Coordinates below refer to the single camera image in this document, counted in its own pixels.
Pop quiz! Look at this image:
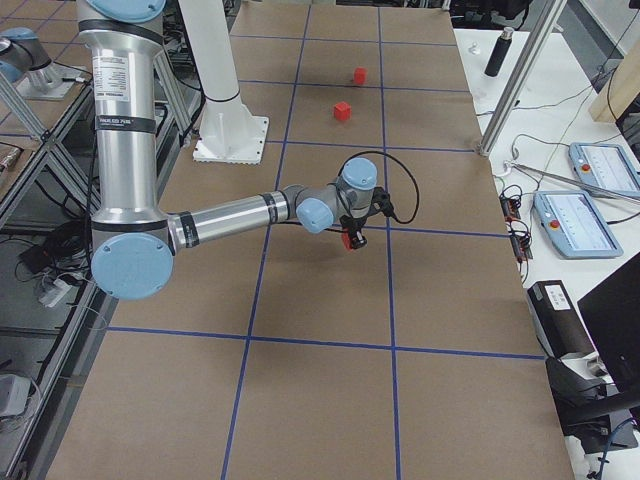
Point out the red cube block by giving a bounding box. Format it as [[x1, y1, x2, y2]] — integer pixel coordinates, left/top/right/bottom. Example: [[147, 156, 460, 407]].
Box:
[[352, 67, 368, 86], [341, 232, 353, 250], [333, 101, 352, 122]]

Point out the red circuit board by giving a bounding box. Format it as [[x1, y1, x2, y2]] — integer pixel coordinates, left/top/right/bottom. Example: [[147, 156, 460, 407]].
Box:
[[499, 194, 532, 264]]

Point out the metal rod green tip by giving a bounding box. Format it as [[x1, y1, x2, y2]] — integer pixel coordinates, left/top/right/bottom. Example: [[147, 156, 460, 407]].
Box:
[[504, 161, 639, 205]]

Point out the blue teach pendant near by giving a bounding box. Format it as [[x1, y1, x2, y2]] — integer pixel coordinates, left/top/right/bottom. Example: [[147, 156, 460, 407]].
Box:
[[533, 190, 624, 259]]

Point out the blue teach pendant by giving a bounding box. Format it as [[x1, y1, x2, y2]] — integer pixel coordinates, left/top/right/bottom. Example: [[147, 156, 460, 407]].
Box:
[[533, 190, 624, 259], [569, 142, 639, 198]]

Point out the black box white label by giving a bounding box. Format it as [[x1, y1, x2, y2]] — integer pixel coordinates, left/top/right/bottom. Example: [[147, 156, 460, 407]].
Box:
[[527, 280, 595, 359]]

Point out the black water bottle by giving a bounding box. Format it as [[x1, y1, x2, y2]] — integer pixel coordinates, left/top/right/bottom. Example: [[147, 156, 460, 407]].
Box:
[[484, 27, 514, 77]]

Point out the blue teach pendant far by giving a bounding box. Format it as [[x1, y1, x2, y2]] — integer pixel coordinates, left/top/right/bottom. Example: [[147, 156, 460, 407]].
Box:
[[569, 142, 639, 198]]

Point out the black computer monitor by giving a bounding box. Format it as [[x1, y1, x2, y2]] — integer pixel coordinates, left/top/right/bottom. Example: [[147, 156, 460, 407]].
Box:
[[545, 256, 639, 435]]

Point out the white box on floor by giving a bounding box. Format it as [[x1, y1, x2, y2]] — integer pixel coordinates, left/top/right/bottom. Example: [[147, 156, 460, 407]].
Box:
[[0, 373, 31, 417]]

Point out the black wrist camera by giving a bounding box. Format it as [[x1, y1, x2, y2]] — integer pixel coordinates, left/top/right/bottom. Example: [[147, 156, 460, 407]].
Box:
[[369, 186, 396, 218]]

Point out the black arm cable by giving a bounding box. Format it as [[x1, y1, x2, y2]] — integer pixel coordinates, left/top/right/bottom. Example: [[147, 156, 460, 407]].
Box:
[[344, 151, 420, 225]]

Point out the white column pedestal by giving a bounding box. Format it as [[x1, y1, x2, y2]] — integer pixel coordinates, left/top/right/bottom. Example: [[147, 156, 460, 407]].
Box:
[[179, 0, 269, 164]]

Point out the aluminium frame post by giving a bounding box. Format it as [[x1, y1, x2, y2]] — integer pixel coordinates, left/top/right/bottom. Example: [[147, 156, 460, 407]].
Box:
[[477, 0, 567, 157]]

